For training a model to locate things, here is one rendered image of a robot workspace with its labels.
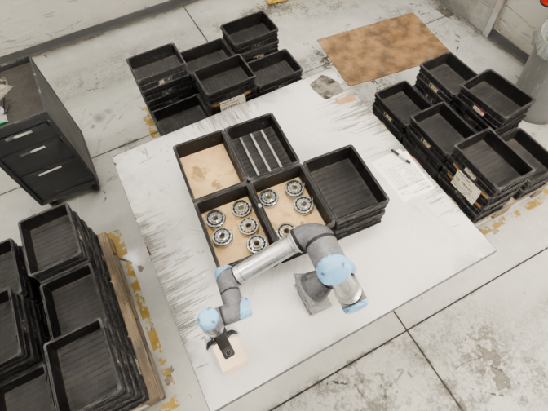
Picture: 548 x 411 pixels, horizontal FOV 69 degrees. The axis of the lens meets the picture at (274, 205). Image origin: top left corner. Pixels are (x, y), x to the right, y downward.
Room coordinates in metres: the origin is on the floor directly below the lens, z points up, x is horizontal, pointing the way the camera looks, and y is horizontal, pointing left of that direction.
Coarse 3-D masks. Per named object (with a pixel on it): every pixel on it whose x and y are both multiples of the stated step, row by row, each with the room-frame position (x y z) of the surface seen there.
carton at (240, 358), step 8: (216, 344) 0.41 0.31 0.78; (232, 344) 0.40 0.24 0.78; (240, 344) 0.40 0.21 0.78; (216, 352) 0.37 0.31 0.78; (240, 352) 0.36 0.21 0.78; (224, 360) 0.34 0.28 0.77; (232, 360) 0.33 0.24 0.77; (240, 360) 0.33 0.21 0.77; (248, 360) 0.34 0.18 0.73; (224, 368) 0.31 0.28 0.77; (232, 368) 0.31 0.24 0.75
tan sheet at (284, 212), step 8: (280, 184) 1.20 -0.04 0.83; (280, 192) 1.15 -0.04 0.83; (304, 192) 1.13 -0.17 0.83; (280, 200) 1.10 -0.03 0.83; (288, 200) 1.10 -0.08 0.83; (264, 208) 1.06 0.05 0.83; (272, 208) 1.06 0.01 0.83; (280, 208) 1.05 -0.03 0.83; (288, 208) 1.05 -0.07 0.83; (272, 216) 1.01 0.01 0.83; (280, 216) 1.00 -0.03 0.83; (288, 216) 1.00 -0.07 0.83; (296, 216) 1.00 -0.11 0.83; (304, 216) 0.99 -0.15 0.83; (312, 216) 0.99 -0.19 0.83; (272, 224) 0.96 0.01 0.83; (296, 224) 0.95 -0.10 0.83; (288, 232) 0.91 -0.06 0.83
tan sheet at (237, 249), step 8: (248, 200) 1.12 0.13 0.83; (216, 208) 1.09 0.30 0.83; (224, 208) 1.08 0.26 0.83; (232, 216) 1.03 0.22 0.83; (256, 216) 1.02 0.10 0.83; (232, 224) 0.98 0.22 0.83; (208, 232) 0.95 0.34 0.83; (232, 232) 0.94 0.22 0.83; (240, 240) 0.89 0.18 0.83; (216, 248) 0.86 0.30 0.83; (224, 248) 0.85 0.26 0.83; (232, 248) 0.85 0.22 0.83; (240, 248) 0.85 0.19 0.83; (224, 256) 0.81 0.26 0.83; (232, 256) 0.81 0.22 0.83; (240, 256) 0.80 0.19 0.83; (224, 264) 0.77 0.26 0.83
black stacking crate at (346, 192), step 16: (320, 160) 1.28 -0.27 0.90; (336, 160) 1.31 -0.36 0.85; (352, 160) 1.30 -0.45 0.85; (320, 176) 1.23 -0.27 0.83; (336, 176) 1.22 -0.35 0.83; (352, 176) 1.21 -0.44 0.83; (368, 176) 1.16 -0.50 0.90; (320, 192) 1.07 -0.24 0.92; (336, 192) 1.12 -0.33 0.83; (352, 192) 1.11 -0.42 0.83; (368, 192) 1.10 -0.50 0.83; (336, 208) 1.02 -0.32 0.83; (352, 208) 1.02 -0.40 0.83; (384, 208) 1.00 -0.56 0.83; (336, 224) 0.90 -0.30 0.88; (352, 224) 0.92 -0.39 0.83
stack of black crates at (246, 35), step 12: (264, 12) 3.10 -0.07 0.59; (228, 24) 3.00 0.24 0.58; (240, 24) 3.04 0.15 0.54; (252, 24) 3.08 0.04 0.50; (264, 24) 3.09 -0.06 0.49; (228, 36) 2.83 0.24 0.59; (240, 36) 2.96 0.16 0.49; (252, 36) 2.95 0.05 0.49; (264, 36) 2.81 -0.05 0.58; (276, 36) 2.86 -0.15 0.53; (240, 48) 2.74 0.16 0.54; (252, 48) 2.77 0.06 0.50; (264, 48) 2.81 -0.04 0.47; (276, 48) 2.87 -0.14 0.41
